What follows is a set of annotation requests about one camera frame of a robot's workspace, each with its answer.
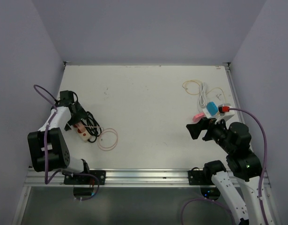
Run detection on aluminium front rail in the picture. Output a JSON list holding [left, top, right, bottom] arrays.
[[23, 168, 271, 187]]

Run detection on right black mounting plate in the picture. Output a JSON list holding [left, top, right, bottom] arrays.
[[187, 167, 216, 186]]

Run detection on blue adapter plug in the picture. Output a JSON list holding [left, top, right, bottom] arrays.
[[206, 102, 218, 116]]

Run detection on thin pink USB cable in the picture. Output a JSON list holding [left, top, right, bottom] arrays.
[[98, 127, 118, 150]]

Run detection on black mounting plate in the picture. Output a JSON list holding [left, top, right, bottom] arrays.
[[64, 170, 106, 185], [187, 167, 216, 186]]

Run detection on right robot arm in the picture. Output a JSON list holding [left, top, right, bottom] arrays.
[[186, 118, 276, 225]]

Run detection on yellow thin cable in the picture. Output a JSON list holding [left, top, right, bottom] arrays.
[[182, 80, 226, 104]]

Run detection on white power strip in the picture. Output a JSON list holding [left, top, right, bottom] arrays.
[[202, 102, 235, 124]]

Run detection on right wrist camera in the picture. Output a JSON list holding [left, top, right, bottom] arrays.
[[215, 104, 235, 124]]

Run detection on black power cord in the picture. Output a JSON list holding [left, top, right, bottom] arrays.
[[84, 111, 105, 143]]

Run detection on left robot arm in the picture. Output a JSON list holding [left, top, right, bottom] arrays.
[[27, 90, 91, 184]]

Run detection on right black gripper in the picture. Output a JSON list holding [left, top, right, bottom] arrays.
[[186, 114, 234, 153]]

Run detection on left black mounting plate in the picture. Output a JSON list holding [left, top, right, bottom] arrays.
[[64, 170, 106, 185]]

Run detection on pink plug on white strip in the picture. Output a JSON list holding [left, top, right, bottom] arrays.
[[192, 112, 205, 123]]

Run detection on beige power strip red sockets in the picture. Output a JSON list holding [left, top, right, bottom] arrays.
[[73, 122, 91, 142]]

